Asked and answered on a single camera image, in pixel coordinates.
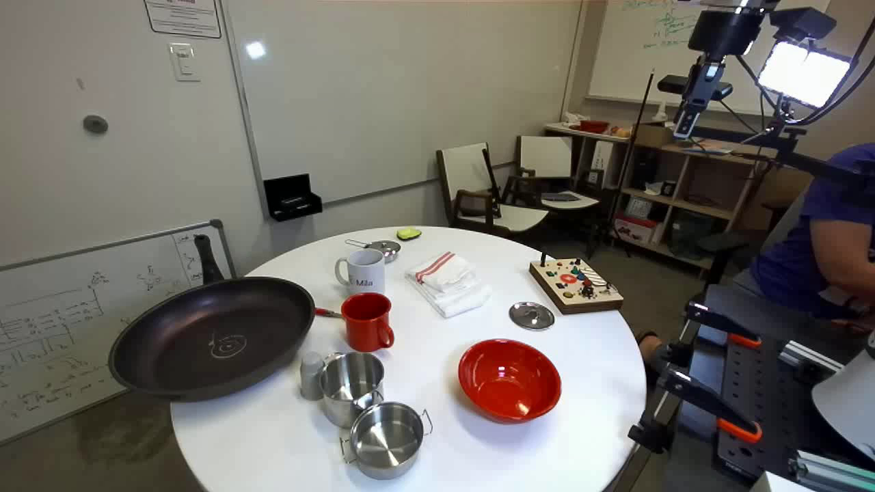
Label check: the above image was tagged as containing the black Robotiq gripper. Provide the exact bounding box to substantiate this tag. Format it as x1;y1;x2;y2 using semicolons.
670;54;735;143

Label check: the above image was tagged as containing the red and white striped towel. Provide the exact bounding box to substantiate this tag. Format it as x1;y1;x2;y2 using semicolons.
404;252;493;321

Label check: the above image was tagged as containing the person's bare forearm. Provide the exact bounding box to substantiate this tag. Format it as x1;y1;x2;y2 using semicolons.
811;217;875;317

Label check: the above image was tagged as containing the wooden shelf unit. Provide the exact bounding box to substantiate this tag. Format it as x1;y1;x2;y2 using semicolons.
544;119;777;274

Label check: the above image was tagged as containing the whiteboard with green writing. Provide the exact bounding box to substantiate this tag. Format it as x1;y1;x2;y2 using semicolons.
585;0;788;119

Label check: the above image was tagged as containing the bright LED light panel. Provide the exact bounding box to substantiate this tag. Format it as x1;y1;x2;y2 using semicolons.
756;38;856;112

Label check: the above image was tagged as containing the person in purple shirt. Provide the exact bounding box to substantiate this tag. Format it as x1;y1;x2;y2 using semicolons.
745;139;875;336

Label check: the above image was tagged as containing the wooden button board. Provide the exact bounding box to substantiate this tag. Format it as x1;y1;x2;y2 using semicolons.
528;254;626;317

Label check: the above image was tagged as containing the black clamp orange tip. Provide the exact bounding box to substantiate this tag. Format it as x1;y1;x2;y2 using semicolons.
651;363;766;449
681;299;766;354

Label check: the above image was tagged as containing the flat round metal lid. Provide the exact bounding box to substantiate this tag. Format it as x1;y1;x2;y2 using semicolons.
506;302;558;334

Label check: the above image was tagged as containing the black robot mounting cart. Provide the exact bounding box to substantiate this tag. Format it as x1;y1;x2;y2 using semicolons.
626;299;875;492

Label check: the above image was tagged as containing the red bowl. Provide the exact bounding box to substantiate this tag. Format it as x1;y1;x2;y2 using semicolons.
456;336;562;425

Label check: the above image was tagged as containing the small grey dish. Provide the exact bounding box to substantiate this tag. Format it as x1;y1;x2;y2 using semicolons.
361;239;404;269

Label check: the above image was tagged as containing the white mug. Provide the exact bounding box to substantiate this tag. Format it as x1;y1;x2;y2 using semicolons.
333;246;390;299

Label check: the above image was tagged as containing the red enamel mug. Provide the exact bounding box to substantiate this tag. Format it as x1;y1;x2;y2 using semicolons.
338;291;395;356

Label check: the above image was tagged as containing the tall steel pot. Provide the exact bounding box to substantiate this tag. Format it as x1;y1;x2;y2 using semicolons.
316;351;389;430

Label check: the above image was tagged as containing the small steel cup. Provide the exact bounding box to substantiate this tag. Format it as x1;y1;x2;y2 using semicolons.
298;351;327;401

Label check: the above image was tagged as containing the black frying pan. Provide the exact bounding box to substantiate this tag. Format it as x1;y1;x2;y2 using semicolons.
107;233;319;404

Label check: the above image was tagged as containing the leaning whiteboard with drawings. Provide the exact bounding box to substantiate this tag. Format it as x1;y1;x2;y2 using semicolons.
0;217;238;447

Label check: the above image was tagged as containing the black camera on stand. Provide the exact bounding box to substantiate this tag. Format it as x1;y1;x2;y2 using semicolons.
652;73;691;99

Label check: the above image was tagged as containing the large wall whiteboard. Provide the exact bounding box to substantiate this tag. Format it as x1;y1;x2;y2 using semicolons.
222;0;585;210

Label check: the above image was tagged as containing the aluminium rail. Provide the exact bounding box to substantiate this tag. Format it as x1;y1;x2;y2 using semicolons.
791;449;875;492

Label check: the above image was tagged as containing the black wall tray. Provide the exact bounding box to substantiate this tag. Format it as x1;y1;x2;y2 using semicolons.
261;172;326;225

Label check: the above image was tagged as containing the steel pot with side handles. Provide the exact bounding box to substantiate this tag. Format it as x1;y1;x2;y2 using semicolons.
338;400;435;482

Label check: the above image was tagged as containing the white wall switch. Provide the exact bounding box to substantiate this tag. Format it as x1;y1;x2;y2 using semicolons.
166;42;201;84

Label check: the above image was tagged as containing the paper wall notice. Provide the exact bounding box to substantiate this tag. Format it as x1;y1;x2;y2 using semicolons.
141;0;225;42

